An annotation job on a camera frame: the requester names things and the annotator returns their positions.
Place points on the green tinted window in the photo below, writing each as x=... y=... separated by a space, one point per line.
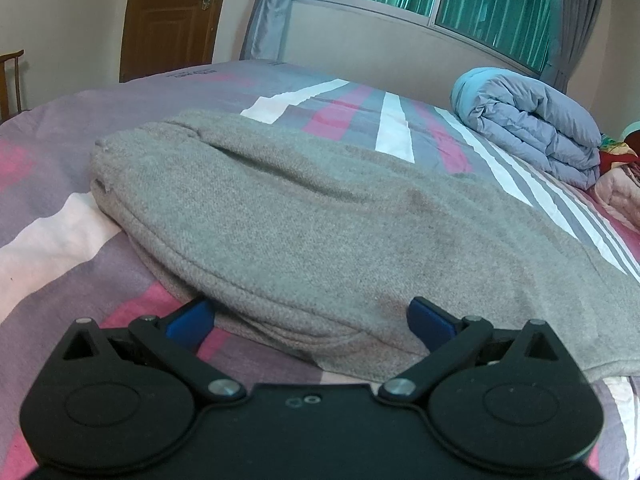
x=440 y=0

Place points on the wooden chair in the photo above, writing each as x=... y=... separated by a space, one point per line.
x=12 y=82

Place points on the striped pink grey bed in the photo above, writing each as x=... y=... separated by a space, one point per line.
x=60 y=170

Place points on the folded blue grey quilt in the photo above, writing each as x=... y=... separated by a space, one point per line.
x=530 y=120

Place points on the grey knit pants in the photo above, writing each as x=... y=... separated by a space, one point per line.
x=320 y=220

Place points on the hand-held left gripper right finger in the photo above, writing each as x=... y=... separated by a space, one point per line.
x=431 y=321

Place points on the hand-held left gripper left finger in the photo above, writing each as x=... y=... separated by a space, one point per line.
x=189 y=319

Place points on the brown wooden door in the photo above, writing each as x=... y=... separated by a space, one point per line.
x=170 y=15

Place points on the grey curtain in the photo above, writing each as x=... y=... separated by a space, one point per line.
x=575 y=20
x=272 y=10

